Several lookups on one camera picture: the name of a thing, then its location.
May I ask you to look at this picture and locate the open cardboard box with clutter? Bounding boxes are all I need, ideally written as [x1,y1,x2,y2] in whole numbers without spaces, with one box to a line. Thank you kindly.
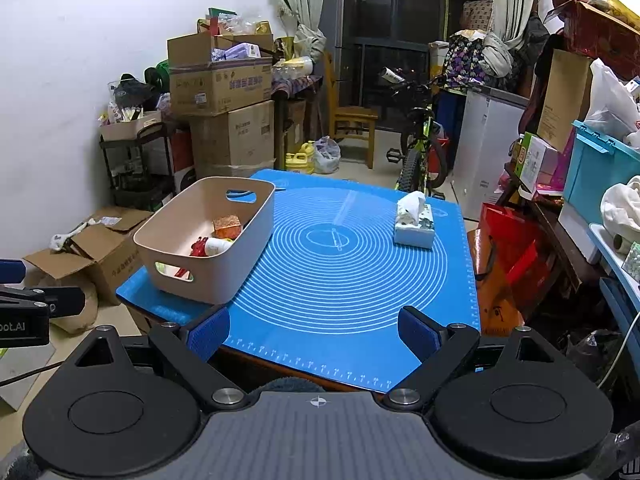
[166,32,275,117]

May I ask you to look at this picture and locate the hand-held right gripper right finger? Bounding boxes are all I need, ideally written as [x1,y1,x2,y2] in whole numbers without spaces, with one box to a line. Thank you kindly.
[384,305,571,411]

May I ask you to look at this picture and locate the orange paper bag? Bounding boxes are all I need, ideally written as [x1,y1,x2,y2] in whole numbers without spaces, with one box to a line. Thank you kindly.
[467,230,526,336]

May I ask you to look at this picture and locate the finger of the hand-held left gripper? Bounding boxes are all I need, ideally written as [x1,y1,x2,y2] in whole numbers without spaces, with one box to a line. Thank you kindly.
[0,285,87,319]
[0,259,27,285]

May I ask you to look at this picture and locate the purple packet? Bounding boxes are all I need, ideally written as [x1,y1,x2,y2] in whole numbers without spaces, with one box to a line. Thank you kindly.
[212,42,261,61]

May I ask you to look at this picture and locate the light blue storage crate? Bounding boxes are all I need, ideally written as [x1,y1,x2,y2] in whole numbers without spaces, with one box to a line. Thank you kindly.
[562,120,640,213]

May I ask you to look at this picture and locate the black cable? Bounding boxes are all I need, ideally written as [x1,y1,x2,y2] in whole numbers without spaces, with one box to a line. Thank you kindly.
[0,364,67,387]

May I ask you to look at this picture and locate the green and black bicycle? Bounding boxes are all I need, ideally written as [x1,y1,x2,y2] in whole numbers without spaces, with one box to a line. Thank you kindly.
[377,66,451,197]

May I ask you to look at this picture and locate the red shopping bag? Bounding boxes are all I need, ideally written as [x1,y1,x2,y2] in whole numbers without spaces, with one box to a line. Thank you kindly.
[477,202,546,281]

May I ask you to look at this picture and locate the white plastic bag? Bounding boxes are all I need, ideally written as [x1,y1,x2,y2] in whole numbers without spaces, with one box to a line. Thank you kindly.
[582,57,640,141]

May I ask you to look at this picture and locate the white tissue box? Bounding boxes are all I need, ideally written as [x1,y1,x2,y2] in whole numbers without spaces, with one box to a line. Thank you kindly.
[393,191,436,250]

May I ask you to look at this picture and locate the wooden chair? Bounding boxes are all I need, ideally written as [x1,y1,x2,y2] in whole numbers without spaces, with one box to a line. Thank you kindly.
[325,50,379,170]

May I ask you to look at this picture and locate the black utility cart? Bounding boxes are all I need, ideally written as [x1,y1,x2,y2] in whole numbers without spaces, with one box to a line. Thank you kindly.
[99,120,193,211]

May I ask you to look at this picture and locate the flattened cardboard box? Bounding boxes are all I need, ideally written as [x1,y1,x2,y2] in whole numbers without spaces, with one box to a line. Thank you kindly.
[85,206,155,233]

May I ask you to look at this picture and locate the clear plastic bag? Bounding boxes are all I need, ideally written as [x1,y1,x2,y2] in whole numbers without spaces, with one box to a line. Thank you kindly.
[312,136,342,173]

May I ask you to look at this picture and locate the white and green carton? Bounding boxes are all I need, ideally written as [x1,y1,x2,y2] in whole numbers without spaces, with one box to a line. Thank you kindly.
[517,132,558,193]

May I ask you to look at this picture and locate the white chest freezer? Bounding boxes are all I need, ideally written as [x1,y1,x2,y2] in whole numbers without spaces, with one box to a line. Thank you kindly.
[452,85,531,208]

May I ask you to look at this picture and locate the orange packet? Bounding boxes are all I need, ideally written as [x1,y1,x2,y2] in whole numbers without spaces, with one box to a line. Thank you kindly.
[212,215,244,239]

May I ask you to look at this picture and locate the beige plastic bin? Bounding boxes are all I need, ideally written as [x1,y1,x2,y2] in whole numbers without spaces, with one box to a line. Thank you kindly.
[132,176,277,306]

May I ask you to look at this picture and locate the floral garment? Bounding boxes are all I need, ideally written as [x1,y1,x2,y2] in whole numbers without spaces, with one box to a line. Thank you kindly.
[442,32,488,91]

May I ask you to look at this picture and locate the open cardboard box on floor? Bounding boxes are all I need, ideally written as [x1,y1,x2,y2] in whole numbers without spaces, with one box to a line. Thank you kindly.
[22,224,148,306]

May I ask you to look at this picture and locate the white cloth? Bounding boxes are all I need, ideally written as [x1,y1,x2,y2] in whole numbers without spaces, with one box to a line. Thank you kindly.
[600,176,640,253]

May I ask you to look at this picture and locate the blue silicone mat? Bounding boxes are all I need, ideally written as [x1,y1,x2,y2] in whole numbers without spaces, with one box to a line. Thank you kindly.
[116,168,482,394]

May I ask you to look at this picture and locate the low cardboard box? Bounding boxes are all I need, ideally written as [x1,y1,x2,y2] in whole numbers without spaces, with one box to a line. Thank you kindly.
[197,157,277,180]

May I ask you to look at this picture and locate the white bone-shaped object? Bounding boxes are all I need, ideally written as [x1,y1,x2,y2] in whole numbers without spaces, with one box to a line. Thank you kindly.
[50,220,96,252]

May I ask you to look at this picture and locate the black bag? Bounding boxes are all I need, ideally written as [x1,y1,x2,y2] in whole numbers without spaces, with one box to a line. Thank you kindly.
[112,74,158,109]

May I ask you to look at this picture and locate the pale striped curtain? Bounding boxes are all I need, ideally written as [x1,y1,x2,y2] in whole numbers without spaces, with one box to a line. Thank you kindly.
[267,0,328,58]
[482,0,538,78]

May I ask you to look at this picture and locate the dark red suitcase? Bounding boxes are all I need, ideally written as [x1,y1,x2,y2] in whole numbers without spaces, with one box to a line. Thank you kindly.
[552,0,640,81]

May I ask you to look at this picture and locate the large plain cardboard box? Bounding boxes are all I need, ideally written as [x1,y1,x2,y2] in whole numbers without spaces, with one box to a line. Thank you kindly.
[190,100,277,166]

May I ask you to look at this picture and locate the beige box on cart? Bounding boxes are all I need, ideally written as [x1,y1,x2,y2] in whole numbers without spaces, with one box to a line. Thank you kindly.
[100,110,163,142]

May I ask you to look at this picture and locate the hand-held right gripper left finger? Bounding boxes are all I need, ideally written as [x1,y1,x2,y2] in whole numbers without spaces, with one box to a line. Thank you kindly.
[60,305,247,412]

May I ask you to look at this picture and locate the grey refrigerator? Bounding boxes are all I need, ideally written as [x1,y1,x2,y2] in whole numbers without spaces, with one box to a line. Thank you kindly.
[320,0,346,83]

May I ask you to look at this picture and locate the yellow oil jugs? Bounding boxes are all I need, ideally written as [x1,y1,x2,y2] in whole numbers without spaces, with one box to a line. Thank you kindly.
[285,141,317,175]

